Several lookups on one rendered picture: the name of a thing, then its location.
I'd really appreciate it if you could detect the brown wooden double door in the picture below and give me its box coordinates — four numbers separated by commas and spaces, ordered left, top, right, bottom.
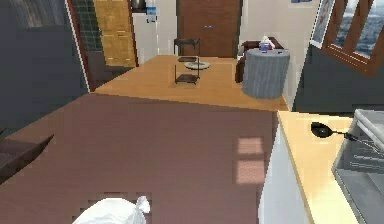
176, 0, 242, 59

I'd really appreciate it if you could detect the blue and white tissue box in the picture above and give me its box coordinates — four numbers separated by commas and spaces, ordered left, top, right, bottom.
258, 35, 276, 54

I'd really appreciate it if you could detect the grey ribbed round side table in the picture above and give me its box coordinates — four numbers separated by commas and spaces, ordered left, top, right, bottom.
241, 48, 291, 100

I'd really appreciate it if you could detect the grey round plate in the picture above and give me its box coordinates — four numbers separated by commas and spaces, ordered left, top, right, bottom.
184, 60, 212, 71

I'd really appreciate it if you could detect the white tied garbage bag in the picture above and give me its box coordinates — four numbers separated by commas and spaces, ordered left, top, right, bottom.
71, 195, 152, 224

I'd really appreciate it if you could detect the yellow wooden room door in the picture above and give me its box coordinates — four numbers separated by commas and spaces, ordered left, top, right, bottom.
92, 0, 139, 68

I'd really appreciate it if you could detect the dark brown sofa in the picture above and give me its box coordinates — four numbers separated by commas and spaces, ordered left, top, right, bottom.
234, 36, 285, 84

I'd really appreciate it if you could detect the grey metal sink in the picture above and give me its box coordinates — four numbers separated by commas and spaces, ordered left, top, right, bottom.
331, 108, 384, 224

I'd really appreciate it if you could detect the brown framed window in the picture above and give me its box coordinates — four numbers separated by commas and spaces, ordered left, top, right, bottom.
321, 0, 384, 79

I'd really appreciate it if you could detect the blue and white wall picture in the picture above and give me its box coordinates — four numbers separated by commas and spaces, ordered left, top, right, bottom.
145, 6, 158, 24

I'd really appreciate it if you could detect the black tiered shelf stand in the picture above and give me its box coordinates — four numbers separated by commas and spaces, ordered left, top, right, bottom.
173, 37, 202, 86

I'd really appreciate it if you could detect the white cabinet with wooden worktop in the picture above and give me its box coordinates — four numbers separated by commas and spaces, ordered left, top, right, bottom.
258, 110, 384, 224

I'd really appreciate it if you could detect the white framed wall picture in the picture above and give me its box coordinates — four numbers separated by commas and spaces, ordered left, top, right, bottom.
309, 0, 336, 50

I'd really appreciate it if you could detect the black ladle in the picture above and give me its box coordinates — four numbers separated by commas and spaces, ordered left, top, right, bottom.
310, 121, 358, 141

